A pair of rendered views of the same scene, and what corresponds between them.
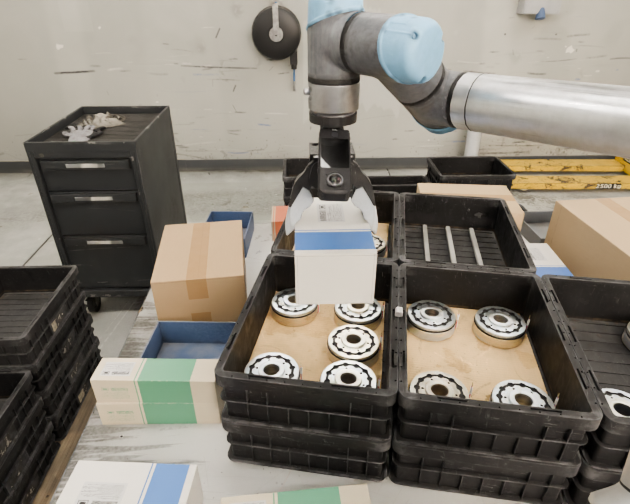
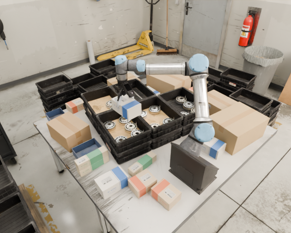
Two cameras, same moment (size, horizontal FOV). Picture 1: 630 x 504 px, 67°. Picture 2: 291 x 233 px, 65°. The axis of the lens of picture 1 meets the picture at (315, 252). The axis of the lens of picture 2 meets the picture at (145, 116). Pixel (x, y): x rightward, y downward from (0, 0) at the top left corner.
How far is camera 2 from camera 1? 1.02 m
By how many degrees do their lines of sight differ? 33
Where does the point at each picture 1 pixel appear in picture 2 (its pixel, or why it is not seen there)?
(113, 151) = not seen: outside the picture
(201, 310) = (80, 140)
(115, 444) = (89, 178)
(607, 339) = (173, 103)
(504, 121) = (157, 72)
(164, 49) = not seen: outside the picture
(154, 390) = (93, 160)
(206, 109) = not seen: outside the picture
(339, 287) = (136, 113)
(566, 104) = (166, 68)
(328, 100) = (124, 77)
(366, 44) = (133, 67)
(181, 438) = (103, 168)
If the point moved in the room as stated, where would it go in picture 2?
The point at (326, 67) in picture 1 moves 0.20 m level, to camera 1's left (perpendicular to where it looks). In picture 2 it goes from (123, 71) to (95, 81)
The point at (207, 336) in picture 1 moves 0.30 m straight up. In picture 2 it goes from (86, 146) to (79, 116)
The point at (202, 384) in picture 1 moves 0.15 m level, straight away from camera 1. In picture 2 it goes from (105, 152) to (90, 144)
